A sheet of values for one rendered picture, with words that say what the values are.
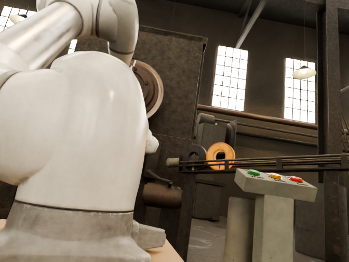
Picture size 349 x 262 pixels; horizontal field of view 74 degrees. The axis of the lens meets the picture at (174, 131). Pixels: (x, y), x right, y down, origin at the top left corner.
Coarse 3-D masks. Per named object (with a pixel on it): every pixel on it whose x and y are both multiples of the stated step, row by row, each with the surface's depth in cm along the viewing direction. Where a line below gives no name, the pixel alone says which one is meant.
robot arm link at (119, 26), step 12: (108, 0) 77; (120, 0) 74; (132, 0) 76; (108, 12) 76; (120, 12) 76; (132, 12) 77; (96, 24) 77; (108, 24) 77; (120, 24) 78; (132, 24) 79; (108, 36) 80; (120, 36) 81; (132, 36) 82; (120, 48) 84; (132, 48) 86
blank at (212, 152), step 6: (216, 144) 128; (222, 144) 126; (210, 150) 128; (216, 150) 127; (222, 150) 125; (228, 150) 123; (210, 156) 127; (228, 156) 122; (234, 156) 122; (210, 162) 126; (216, 162) 125; (222, 162) 123; (216, 168) 124; (222, 168) 122
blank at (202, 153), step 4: (188, 148) 136; (192, 148) 134; (196, 148) 133; (200, 148) 132; (184, 152) 136; (188, 152) 135; (192, 152) 134; (196, 152) 132; (200, 152) 131; (204, 152) 130; (184, 156) 135; (188, 156) 134; (200, 156) 130; (204, 156) 129; (184, 160) 135; (188, 160) 133; (200, 160) 130; (188, 164) 133; (188, 168) 132; (192, 168) 131; (196, 168) 129; (200, 168) 129
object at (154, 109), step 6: (132, 60) 164; (144, 66) 163; (150, 66) 164; (156, 72) 163; (156, 78) 162; (162, 84) 161; (162, 90) 160; (162, 96) 159; (156, 102) 158; (156, 108) 157; (150, 114) 155
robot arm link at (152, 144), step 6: (108, 48) 87; (114, 54) 86; (120, 54) 86; (126, 54) 86; (132, 54) 89; (126, 60) 89; (150, 132) 117; (150, 138) 115; (150, 144) 115; (156, 144) 117; (150, 150) 116
